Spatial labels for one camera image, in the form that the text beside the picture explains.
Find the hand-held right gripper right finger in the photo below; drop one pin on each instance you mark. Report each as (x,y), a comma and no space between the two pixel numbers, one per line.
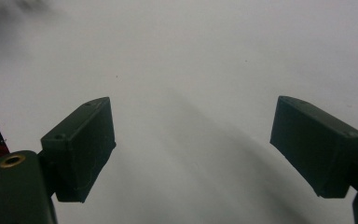
(317,146)

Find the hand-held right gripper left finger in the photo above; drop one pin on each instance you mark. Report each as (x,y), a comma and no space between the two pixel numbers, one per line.
(79,149)

